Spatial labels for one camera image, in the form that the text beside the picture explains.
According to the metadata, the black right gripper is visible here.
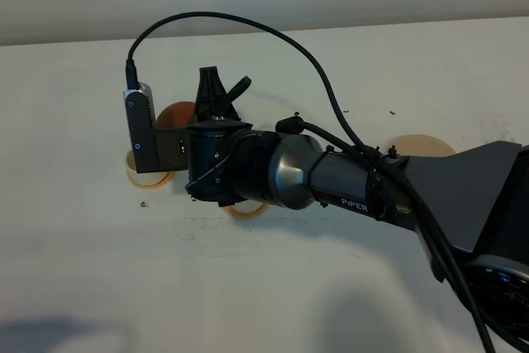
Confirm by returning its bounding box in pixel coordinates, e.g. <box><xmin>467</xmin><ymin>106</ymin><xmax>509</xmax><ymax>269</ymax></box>
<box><xmin>185</xmin><ymin>66</ymin><xmax>259</xmax><ymax>207</ymax></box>

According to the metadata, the brown clay teapot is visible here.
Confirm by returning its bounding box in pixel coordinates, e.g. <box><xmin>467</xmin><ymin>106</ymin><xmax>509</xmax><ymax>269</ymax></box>
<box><xmin>155</xmin><ymin>102</ymin><xmax>195</xmax><ymax>129</ymax></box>

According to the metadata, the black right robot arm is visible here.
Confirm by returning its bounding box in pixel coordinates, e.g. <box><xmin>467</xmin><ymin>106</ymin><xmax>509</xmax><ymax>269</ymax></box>
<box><xmin>186</xmin><ymin>67</ymin><xmax>528</xmax><ymax>352</ymax></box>

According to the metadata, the beige round teapot coaster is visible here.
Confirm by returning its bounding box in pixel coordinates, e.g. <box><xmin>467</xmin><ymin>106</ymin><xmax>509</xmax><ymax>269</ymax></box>
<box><xmin>389</xmin><ymin>135</ymin><xmax>456</xmax><ymax>157</ymax></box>

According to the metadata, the orange coaster left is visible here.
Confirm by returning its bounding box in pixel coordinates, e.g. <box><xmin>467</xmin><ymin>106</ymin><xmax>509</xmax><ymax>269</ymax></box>
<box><xmin>126</xmin><ymin>169</ymin><xmax>175</xmax><ymax>189</ymax></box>

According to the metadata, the orange coaster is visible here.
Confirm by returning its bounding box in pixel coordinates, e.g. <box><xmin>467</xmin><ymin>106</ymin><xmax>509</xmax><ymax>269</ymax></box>
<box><xmin>222</xmin><ymin>203</ymin><xmax>269</xmax><ymax>220</ymax></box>
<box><xmin>126</xmin><ymin>169</ymin><xmax>175</xmax><ymax>189</ymax></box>

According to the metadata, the orange coaster middle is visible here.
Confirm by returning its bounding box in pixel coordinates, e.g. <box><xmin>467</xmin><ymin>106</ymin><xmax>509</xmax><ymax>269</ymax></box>
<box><xmin>222</xmin><ymin>203</ymin><xmax>269</xmax><ymax>220</ymax></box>

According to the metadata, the white teacup left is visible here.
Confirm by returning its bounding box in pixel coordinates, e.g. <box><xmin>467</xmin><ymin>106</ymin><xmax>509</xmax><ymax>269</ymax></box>
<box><xmin>125</xmin><ymin>151</ymin><xmax>136</xmax><ymax>172</ymax></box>

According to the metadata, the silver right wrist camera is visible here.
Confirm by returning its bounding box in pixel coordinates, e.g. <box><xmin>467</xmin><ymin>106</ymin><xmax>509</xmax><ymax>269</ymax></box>
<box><xmin>122</xmin><ymin>83</ymin><xmax>191</xmax><ymax>175</ymax></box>

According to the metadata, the black camera cable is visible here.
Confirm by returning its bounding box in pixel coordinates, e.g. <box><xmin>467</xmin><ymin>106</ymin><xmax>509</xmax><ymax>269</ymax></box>
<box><xmin>125</xmin><ymin>11</ymin><xmax>497</xmax><ymax>353</ymax></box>

